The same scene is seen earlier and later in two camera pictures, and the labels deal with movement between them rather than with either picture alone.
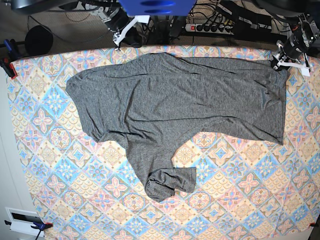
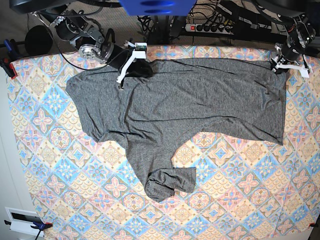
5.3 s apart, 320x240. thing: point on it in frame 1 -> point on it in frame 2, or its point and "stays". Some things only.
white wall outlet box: (21, 220) stays
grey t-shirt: (149, 102) stays
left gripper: (117, 36) -> (137, 66)
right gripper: (280, 61) stays
